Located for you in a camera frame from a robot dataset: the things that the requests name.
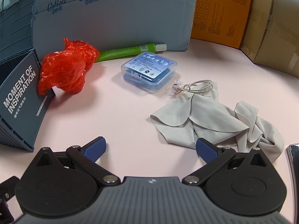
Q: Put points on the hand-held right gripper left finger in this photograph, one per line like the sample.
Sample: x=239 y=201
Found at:
x=93 y=149

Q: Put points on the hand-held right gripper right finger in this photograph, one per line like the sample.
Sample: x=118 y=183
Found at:
x=206 y=150

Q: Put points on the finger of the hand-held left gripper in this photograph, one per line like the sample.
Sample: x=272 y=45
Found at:
x=7 y=191

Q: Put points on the red plastic bag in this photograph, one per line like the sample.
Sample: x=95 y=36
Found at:
x=67 y=70

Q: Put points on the dark blue container storage box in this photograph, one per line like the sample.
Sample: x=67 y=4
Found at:
x=18 y=98

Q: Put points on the light grey cloth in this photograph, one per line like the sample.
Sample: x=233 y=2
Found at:
x=210 y=116

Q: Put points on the clear plastic case blue contents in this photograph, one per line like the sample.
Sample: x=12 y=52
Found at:
x=149 y=72

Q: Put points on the green tube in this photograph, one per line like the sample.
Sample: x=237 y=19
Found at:
x=121 y=52

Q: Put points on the large light blue cardboard box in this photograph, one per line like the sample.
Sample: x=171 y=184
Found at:
x=116 y=23

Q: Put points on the orange cardboard box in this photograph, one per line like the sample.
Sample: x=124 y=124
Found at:
x=219 y=14

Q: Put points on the brown cardboard box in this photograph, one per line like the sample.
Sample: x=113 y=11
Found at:
x=275 y=28

